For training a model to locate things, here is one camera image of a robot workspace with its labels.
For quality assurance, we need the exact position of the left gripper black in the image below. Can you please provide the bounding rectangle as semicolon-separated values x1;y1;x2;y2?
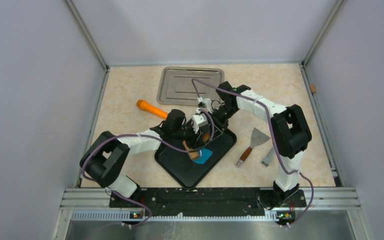
172;121;207;150

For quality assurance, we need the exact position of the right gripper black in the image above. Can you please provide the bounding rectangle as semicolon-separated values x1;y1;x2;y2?
205;104;238;142

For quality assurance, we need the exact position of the wooden rolling pin roller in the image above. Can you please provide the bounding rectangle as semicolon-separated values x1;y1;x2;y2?
182;132;210;161

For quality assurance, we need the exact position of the black baking tray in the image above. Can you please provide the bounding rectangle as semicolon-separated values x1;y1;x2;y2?
154;129;237;190

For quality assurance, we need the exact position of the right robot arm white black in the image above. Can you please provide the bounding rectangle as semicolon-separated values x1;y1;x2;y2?
216;81;312;206

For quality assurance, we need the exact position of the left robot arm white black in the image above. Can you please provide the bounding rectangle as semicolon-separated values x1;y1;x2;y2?
80;109;215;207

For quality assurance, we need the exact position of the blue dough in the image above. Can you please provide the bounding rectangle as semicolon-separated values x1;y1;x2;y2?
193;148;213;165

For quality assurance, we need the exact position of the silver metal tray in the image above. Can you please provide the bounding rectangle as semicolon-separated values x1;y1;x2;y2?
156;66;225;107

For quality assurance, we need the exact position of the grey dumbbell-shaped tool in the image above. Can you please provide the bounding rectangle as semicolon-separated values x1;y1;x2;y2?
261;147;276;167

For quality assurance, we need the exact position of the small wooden cork piece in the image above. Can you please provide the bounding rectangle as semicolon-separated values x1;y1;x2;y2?
309;84;317;94

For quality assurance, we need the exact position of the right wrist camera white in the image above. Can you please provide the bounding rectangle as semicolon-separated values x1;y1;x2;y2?
197;97;214;113

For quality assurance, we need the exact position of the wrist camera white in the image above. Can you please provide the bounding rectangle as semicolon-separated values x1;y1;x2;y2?
197;97;214;113
191;114;209;134

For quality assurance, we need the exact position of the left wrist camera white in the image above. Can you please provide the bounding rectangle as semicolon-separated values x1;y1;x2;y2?
191;114;209;134

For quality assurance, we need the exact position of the metal scraper wooden handle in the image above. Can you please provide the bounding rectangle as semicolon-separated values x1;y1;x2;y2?
235;128;270;167

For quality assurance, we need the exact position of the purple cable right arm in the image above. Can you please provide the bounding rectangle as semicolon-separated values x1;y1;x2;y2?
191;78;315;228

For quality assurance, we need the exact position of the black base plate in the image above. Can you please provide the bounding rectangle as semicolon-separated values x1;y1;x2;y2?
109;187;309;217

